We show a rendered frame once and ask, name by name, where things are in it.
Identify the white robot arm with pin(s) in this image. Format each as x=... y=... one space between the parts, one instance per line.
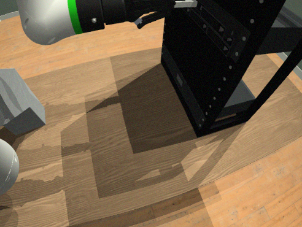
x=46 y=22

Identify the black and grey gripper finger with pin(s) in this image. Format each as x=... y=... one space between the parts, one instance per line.
x=153 y=2
x=164 y=11

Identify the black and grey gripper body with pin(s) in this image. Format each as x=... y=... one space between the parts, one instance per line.
x=120 y=11

